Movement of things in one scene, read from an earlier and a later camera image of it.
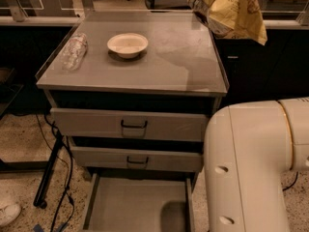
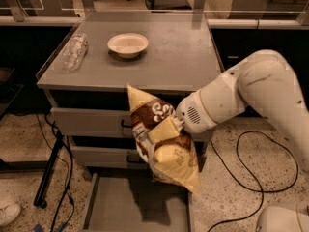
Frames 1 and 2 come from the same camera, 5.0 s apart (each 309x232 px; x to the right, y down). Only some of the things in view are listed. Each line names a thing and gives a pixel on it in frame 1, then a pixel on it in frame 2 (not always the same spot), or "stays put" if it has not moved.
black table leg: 40,198 stays put
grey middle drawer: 138,159 stays put
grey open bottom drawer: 140,202 stays put
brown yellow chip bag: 229,11 → 173,158
